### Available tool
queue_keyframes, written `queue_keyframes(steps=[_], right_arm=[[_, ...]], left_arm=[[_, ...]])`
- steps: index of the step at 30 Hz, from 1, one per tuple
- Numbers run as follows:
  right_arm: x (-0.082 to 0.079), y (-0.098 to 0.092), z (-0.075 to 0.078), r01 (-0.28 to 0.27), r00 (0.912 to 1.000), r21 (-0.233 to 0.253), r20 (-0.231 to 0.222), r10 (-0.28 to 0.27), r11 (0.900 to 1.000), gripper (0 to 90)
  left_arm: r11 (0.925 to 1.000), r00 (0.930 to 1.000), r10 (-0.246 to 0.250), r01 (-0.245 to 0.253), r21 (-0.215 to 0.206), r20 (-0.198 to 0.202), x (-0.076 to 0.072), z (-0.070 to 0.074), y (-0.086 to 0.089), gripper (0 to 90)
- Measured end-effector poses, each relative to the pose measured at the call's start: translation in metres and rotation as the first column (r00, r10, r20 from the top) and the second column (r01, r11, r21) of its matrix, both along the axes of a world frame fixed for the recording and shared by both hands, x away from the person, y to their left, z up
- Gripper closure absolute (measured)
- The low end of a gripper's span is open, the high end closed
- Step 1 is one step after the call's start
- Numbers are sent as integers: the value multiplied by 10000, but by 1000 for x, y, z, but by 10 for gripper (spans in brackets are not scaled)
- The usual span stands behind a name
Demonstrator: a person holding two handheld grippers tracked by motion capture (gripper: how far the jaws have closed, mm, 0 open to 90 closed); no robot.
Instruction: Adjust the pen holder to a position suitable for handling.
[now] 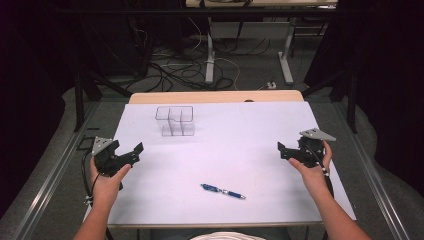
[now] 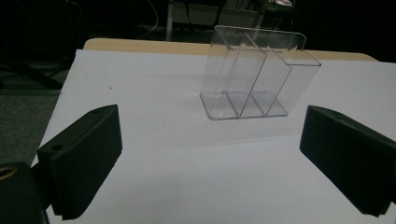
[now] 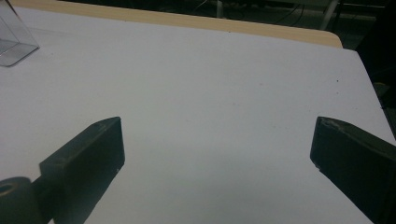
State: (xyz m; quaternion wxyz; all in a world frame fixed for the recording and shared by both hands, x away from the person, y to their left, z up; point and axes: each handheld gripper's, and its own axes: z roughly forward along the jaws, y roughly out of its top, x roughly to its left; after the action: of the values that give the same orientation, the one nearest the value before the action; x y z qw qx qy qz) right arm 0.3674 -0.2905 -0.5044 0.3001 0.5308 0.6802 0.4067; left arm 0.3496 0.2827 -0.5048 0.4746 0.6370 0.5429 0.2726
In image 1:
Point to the white table cover sheet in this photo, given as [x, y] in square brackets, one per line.
[220, 160]

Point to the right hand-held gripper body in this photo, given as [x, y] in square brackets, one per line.
[311, 151]

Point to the person's white shirt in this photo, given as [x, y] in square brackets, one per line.
[226, 236]

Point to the aluminium floor rail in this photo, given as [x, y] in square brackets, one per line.
[46, 186]
[373, 180]

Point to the person's right hand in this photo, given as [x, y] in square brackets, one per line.
[312, 173]

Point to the white desk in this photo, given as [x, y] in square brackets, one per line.
[210, 50]

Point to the white power strip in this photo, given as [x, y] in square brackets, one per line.
[271, 85]

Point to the person's left hand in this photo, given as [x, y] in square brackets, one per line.
[107, 185]

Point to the clear plastic organizer box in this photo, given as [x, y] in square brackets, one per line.
[175, 120]

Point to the dark curtain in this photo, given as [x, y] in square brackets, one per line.
[30, 83]
[390, 83]

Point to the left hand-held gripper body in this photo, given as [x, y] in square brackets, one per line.
[106, 159]

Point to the black metal stand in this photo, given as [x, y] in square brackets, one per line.
[80, 96]
[350, 100]

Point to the blue pen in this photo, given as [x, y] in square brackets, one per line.
[222, 191]

